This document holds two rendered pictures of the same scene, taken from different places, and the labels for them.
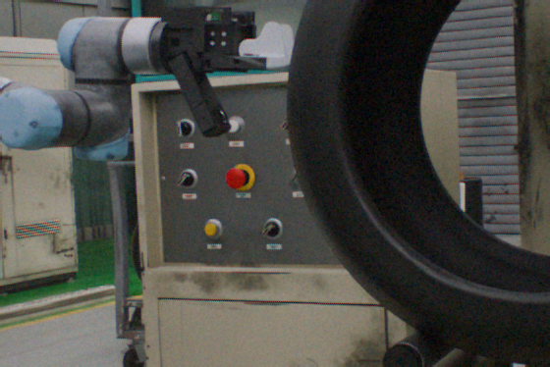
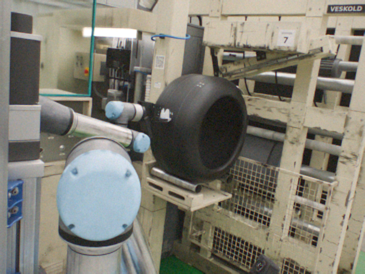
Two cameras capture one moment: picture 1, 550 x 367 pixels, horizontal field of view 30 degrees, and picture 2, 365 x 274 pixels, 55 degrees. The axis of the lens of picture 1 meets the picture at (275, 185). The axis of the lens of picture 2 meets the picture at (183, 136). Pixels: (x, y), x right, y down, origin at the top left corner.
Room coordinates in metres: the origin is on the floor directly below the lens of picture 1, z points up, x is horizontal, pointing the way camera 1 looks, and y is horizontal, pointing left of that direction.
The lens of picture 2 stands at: (0.78, 1.55, 1.50)
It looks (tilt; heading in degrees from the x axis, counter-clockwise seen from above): 11 degrees down; 285
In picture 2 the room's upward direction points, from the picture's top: 7 degrees clockwise
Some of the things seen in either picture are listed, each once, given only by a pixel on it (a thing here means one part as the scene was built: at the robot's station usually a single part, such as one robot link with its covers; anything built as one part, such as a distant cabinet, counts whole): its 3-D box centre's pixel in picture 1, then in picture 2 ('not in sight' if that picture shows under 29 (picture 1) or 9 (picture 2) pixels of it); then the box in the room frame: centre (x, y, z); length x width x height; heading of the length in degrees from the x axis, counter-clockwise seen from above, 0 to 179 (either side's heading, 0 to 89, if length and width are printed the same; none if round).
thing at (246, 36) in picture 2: not in sight; (257, 37); (0.99, -0.55, 1.71); 0.61 x 0.25 x 0.15; 155
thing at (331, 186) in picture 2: not in sight; (248, 216); (0.88, -0.53, 0.65); 0.90 x 0.02 x 0.70; 155
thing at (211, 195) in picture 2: not in sight; (188, 191); (1.23, -0.33, 0.80); 0.37 x 0.36 x 0.02; 65
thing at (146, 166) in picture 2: not in sight; (168, 166); (1.39, -0.41, 0.90); 0.40 x 0.03 x 0.10; 65
